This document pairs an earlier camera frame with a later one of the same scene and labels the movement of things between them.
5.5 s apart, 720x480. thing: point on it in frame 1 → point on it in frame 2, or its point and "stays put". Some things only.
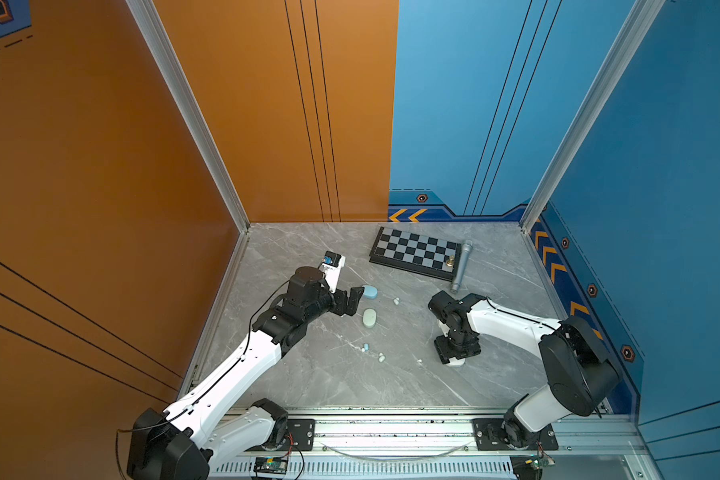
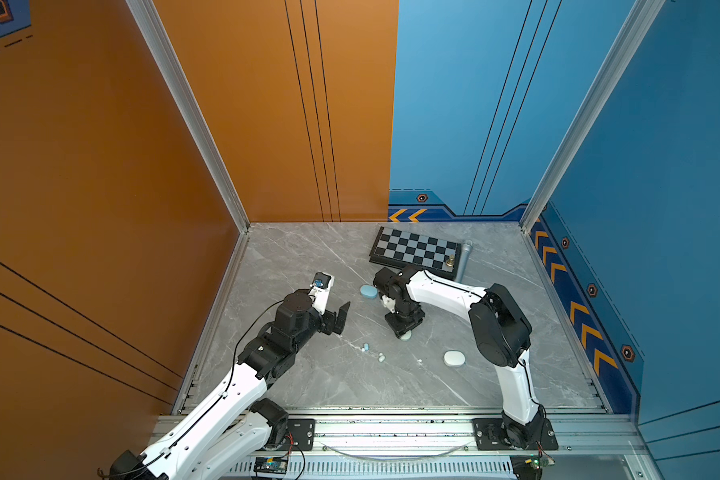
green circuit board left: (272, 465) stays put
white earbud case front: (453, 362) stays put
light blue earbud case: (370, 292) stays put
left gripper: (339, 305) → (328, 318)
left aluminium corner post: (193, 107) stays put
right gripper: (443, 353) → (402, 329)
